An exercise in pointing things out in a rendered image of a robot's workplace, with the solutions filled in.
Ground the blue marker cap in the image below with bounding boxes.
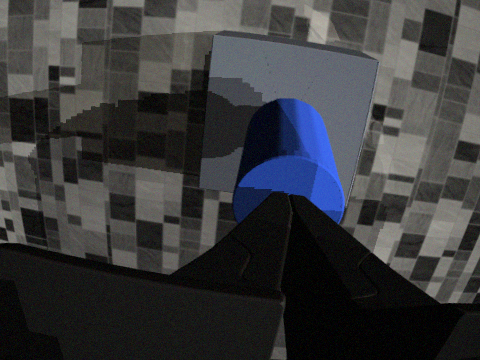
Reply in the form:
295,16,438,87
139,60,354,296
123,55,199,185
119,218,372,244
232,99,345,224

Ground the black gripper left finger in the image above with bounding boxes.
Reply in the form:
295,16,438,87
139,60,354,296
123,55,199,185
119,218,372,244
0,191,293,360

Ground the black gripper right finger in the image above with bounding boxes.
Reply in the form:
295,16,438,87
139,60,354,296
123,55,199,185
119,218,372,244
280,193,480,360

